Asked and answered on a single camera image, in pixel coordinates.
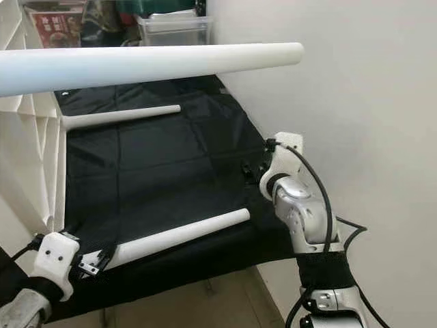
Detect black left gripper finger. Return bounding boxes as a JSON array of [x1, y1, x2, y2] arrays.
[[78, 238, 117, 278]]

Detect red printed cardboard box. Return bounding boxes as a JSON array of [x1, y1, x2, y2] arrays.
[[31, 5, 83, 49]]

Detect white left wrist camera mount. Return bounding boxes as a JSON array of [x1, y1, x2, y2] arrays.
[[33, 232, 82, 302]]

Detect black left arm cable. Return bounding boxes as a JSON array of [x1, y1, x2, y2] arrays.
[[0, 236, 46, 275]]

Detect clear plastic storage box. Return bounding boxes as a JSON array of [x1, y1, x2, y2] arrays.
[[137, 14, 212, 48]]

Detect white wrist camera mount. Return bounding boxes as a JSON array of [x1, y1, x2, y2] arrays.
[[33, 232, 82, 302], [259, 132, 305, 201]]

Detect black tablecloth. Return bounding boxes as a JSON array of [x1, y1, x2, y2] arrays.
[[0, 75, 349, 323]]

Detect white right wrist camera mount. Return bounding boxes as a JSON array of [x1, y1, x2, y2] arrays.
[[259, 132, 305, 201]]

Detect green pot lid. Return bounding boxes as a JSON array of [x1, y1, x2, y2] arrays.
[[116, 0, 199, 16]]

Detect black plastic bag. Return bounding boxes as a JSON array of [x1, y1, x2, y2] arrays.
[[82, 0, 138, 48]]

